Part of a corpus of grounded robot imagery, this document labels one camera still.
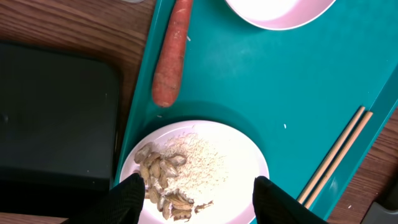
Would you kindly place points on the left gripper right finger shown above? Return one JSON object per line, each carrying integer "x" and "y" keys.
{"x": 274, "y": 206}

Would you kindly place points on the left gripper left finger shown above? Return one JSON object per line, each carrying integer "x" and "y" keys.
{"x": 123, "y": 205}

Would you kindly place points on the pink bowl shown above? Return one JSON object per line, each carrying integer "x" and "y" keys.
{"x": 279, "y": 14}

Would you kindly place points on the grey dishwasher rack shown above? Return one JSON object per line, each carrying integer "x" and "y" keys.
{"x": 384, "y": 212}

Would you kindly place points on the black waste bin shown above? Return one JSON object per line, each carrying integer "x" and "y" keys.
{"x": 58, "y": 128}

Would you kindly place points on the peanut shells pile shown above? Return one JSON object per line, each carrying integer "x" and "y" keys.
{"x": 157, "y": 171}

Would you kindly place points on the rice pile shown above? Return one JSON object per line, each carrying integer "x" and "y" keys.
{"x": 205, "y": 170}

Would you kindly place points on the pink plate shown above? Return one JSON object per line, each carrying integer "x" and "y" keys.
{"x": 233, "y": 202}

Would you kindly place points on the left wooden chopstick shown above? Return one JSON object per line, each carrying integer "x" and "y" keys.
{"x": 330, "y": 156}

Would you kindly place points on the wooden chopstick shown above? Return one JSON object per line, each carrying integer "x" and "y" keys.
{"x": 353, "y": 135}
{"x": 330, "y": 156}

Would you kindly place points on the teal plastic tray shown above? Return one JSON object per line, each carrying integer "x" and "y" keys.
{"x": 292, "y": 92}

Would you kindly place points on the right wooden chopstick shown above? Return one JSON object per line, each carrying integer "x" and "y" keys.
{"x": 353, "y": 135}

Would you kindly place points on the orange carrot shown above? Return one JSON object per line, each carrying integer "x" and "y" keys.
{"x": 168, "y": 74}

